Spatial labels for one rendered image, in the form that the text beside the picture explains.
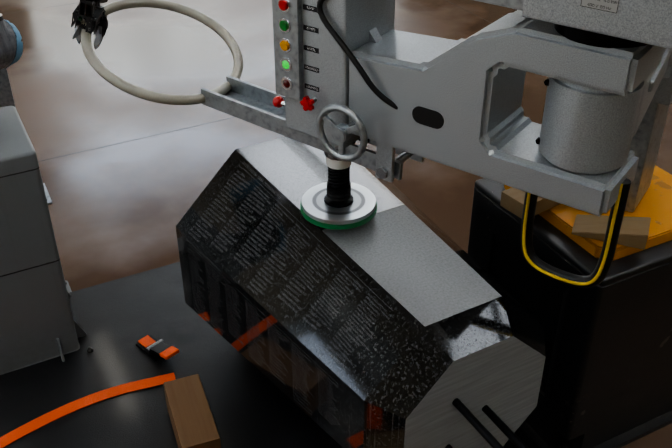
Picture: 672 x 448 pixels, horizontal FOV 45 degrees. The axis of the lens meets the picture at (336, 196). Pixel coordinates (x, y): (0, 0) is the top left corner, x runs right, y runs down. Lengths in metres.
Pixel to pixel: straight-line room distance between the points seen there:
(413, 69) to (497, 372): 0.79
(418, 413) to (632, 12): 1.04
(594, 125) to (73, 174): 3.10
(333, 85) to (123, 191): 2.27
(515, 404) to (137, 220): 2.18
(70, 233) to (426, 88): 2.36
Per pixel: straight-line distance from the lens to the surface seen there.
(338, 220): 2.22
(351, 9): 1.92
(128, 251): 3.68
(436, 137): 1.90
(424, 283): 2.10
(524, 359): 2.16
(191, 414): 2.71
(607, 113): 1.72
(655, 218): 2.55
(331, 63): 1.98
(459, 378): 2.03
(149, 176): 4.22
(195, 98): 2.40
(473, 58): 1.77
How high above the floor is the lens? 2.10
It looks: 32 degrees down
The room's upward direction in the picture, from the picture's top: straight up
